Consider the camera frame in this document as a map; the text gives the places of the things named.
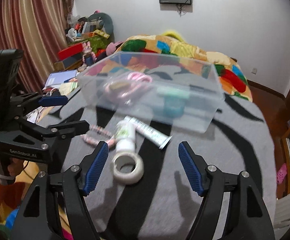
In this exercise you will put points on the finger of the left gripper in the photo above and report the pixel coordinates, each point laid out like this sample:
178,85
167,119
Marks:
49,101
68,129

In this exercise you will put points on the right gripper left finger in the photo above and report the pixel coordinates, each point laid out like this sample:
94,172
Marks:
38,216

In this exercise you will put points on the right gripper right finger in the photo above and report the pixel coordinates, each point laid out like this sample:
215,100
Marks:
247,215

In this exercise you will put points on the white green-label bottle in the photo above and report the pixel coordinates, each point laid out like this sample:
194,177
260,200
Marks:
125,135

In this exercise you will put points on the small brown card packet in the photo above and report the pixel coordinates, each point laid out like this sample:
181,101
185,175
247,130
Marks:
119,86

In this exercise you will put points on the white tape roll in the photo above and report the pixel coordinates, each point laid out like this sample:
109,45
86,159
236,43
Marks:
127,168

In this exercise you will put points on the white ointment tube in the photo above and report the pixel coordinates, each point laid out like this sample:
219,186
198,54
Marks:
158,138

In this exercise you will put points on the teal round container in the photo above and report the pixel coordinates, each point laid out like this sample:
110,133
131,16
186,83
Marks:
174,101

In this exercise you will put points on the clear plastic storage box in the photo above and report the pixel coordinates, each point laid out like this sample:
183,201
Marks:
150,92

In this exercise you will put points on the hand holding left gripper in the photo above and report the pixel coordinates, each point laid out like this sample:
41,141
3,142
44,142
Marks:
16,166

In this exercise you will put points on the blue white booklet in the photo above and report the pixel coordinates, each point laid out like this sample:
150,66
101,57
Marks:
56,79

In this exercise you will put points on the red box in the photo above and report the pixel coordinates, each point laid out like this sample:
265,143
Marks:
70,51

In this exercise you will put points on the pink bunny toy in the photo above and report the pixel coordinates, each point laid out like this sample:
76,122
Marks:
88,57

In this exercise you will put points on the striped red curtain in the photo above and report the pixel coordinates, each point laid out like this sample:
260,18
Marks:
38,28

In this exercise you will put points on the grey green neck pillow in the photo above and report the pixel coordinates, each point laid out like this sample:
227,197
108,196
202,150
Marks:
104,21

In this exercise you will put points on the colourful patchwork quilt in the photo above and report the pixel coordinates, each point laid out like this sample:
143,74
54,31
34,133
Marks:
232,80

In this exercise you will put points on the yellow plush pillow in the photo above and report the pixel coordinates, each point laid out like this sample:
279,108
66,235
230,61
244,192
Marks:
173,34

